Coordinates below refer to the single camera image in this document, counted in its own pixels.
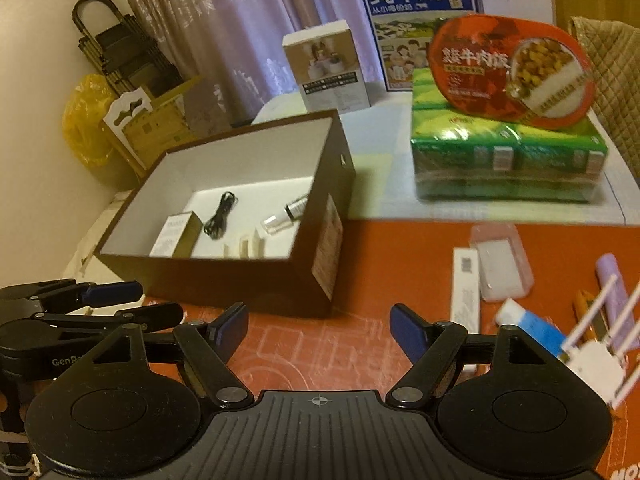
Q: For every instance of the long narrow white box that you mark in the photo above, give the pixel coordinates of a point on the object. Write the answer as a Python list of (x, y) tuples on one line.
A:
[(465, 289)]

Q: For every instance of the brown spray bottle white cap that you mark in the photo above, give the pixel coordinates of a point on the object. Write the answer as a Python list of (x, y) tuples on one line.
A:
[(286, 217)]

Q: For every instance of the yellow cardboard carton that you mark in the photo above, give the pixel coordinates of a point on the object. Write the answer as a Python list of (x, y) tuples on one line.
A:
[(143, 128)]

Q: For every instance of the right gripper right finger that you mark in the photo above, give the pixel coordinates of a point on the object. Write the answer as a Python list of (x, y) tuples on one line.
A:
[(432, 349)]

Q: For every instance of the white plastic clip bracket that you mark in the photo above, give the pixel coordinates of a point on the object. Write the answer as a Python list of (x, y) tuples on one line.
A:
[(250, 246)]

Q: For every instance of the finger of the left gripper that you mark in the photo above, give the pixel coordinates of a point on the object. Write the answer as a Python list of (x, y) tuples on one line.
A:
[(51, 328), (67, 295)]

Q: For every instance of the clear plastic soap case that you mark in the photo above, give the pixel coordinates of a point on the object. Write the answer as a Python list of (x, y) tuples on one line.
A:
[(505, 272)]

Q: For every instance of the brown open storage box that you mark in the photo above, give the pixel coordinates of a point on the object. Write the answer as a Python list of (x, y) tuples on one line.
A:
[(264, 167)]

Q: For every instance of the white deodorant product box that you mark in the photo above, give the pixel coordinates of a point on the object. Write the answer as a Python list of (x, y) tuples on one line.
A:
[(178, 236)]

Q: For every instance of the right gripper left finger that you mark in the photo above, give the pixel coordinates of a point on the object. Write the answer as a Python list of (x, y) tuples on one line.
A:
[(208, 347)]

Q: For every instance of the purple cream tube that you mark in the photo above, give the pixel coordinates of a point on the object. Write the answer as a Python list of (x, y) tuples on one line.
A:
[(607, 266)]

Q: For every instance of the blue milk carton box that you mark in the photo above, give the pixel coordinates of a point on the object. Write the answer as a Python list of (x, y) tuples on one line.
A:
[(403, 30)]

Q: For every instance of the green drink carton pack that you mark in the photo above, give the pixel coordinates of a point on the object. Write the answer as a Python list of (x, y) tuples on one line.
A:
[(459, 156)]

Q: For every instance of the beige quilted cover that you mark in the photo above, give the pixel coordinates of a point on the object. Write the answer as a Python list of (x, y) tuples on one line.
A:
[(613, 49)]

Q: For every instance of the yellow plastic bag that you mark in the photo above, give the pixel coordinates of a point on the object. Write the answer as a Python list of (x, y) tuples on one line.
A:
[(83, 127)]

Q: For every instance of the black folding hand cart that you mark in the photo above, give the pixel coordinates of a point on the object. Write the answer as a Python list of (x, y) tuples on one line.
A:
[(126, 55)]

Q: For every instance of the orange utility knife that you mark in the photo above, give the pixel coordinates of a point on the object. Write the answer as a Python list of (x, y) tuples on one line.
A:
[(596, 329)]

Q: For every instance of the blue hand cream tube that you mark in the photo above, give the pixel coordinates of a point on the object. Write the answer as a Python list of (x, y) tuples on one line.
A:
[(545, 333)]

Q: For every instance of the white beige product box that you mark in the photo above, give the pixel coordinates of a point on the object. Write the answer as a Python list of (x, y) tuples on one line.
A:
[(326, 68)]

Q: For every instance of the red beef rice meal box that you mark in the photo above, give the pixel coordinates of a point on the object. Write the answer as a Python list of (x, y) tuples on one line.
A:
[(512, 70)]

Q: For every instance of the white four-antenna wifi router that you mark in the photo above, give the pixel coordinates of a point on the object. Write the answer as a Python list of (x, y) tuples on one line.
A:
[(601, 368)]

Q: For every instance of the pink sheer curtain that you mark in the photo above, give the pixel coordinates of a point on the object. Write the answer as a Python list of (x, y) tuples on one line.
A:
[(236, 45)]

